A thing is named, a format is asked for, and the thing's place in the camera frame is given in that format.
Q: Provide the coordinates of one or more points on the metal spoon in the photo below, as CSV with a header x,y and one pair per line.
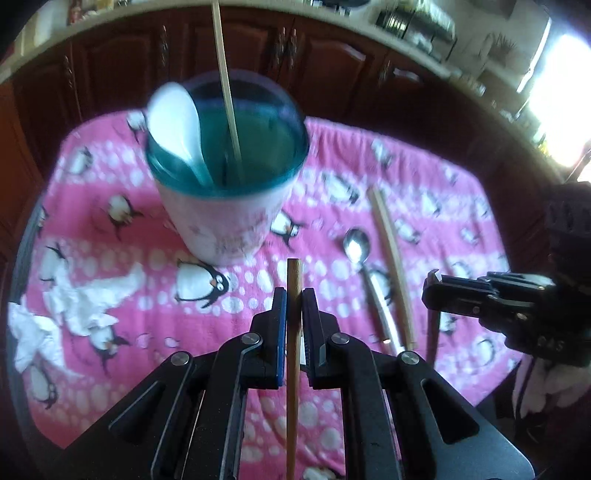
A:
x,y
356,245

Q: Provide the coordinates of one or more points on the light wooden chopstick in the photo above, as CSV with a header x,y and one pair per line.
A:
x,y
225,85

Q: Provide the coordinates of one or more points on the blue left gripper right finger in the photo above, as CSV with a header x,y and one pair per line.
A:
x,y
317,327

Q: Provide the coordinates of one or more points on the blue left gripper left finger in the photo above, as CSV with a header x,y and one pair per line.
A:
x,y
274,332

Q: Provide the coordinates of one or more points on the black dish rack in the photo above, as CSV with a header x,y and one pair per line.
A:
x,y
420,23

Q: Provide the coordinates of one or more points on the white gloved right hand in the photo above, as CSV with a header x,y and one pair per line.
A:
x,y
541,384

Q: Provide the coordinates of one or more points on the chopstick bundle piece one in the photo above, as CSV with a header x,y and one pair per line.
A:
x,y
388,237

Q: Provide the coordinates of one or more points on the pink penguin tablecloth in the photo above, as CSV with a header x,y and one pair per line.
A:
x,y
102,214

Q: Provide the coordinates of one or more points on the crumpled white tissue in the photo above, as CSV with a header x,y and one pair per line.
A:
x,y
80,309

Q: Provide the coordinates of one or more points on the chopstick bundle piece two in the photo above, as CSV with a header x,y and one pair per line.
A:
x,y
434,319

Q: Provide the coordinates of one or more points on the white floral utensil holder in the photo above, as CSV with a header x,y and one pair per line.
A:
x,y
228,222

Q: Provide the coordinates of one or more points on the red wooden base cabinets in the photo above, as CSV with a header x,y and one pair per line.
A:
x,y
334,67

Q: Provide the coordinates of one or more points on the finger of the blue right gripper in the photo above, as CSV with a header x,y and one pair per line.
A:
x,y
517,281
475,298

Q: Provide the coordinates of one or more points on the white ceramic spoon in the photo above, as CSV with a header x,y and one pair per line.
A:
x,y
173,123

